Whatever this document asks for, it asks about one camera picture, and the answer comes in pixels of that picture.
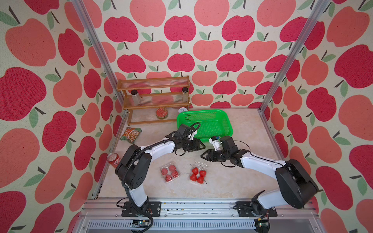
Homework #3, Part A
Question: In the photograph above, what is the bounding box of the left spice jar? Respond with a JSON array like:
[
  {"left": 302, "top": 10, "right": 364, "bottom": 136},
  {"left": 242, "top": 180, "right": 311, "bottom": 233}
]
[{"left": 131, "top": 89, "right": 141, "bottom": 105}]

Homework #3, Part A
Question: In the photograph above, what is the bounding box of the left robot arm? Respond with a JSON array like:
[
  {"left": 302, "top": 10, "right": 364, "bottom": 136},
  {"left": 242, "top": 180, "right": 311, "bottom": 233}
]
[{"left": 115, "top": 122, "right": 205, "bottom": 218}]

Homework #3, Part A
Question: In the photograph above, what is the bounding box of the right aluminium corner post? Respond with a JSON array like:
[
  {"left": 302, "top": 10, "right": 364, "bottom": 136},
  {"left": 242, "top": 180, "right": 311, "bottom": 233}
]
[{"left": 258, "top": 0, "right": 331, "bottom": 115}]

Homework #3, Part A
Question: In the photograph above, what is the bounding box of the green plastic basket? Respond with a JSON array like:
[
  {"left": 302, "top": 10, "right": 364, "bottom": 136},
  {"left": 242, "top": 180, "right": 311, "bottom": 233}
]
[{"left": 176, "top": 109, "right": 233, "bottom": 143}]

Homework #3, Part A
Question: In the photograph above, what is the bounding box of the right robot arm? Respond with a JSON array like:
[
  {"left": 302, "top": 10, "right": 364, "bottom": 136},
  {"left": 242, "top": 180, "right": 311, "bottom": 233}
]
[{"left": 201, "top": 149, "right": 319, "bottom": 217}]

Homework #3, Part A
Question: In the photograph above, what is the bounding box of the left aluminium corner post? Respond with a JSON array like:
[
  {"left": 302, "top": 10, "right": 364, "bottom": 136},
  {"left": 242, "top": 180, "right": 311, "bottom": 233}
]
[{"left": 72, "top": 0, "right": 124, "bottom": 106}]

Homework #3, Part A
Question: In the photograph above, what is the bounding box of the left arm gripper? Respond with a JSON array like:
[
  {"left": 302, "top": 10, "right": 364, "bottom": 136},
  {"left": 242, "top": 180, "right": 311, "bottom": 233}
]
[{"left": 182, "top": 138, "right": 207, "bottom": 152}]

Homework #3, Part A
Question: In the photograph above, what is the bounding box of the soup mix packet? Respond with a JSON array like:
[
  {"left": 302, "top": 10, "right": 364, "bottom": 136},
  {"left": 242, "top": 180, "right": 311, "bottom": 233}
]
[{"left": 120, "top": 127, "right": 142, "bottom": 144}]

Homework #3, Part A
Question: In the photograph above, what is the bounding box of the wooden shelf rack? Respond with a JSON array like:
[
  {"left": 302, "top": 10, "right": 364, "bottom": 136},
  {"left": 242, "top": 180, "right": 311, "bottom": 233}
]
[{"left": 117, "top": 76, "right": 191, "bottom": 126}]

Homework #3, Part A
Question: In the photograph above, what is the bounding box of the aluminium corner post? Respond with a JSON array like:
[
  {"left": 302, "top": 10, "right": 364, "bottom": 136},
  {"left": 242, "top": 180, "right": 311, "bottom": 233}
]
[
  {"left": 258, "top": 0, "right": 331, "bottom": 115},
  {"left": 72, "top": 0, "right": 124, "bottom": 106}
]

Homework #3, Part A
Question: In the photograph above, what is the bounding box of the red gold round tin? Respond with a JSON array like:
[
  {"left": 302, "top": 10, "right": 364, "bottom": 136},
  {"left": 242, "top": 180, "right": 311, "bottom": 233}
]
[{"left": 156, "top": 107, "right": 169, "bottom": 119}]

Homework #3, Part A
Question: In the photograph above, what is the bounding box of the spice jar on shelf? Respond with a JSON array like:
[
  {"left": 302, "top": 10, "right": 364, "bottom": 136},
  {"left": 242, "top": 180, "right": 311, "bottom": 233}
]
[{"left": 182, "top": 87, "right": 189, "bottom": 103}]

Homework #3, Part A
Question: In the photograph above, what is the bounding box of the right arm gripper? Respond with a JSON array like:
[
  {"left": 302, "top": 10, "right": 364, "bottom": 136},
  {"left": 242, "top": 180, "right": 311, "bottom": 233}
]
[{"left": 200, "top": 149, "right": 229, "bottom": 162}]

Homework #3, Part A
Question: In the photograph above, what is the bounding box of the clear clamshell container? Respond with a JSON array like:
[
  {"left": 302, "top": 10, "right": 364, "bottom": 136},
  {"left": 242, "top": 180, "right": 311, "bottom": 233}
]
[
  {"left": 187, "top": 162, "right": 209, "bottom": 185},
  {"left": 160, "top": 162, "right": 181, "bottom": 183}
]

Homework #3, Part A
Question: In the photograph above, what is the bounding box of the red soda can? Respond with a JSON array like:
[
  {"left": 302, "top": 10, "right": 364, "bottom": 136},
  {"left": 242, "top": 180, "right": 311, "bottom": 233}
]
[{"left": 107, "top": 152, "right": 121, "bottom": 169}]

